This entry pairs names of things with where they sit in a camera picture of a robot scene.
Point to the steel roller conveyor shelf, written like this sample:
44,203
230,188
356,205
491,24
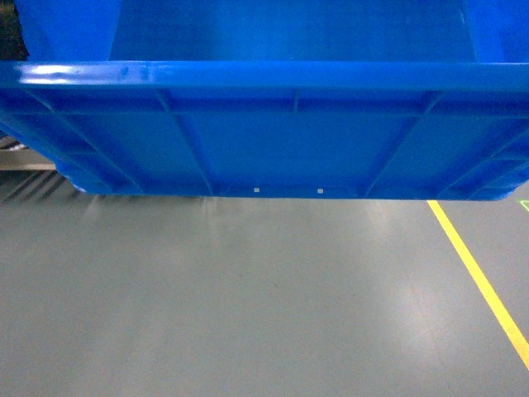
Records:
29,177

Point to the large blue plastic crate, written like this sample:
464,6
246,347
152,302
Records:
275,99

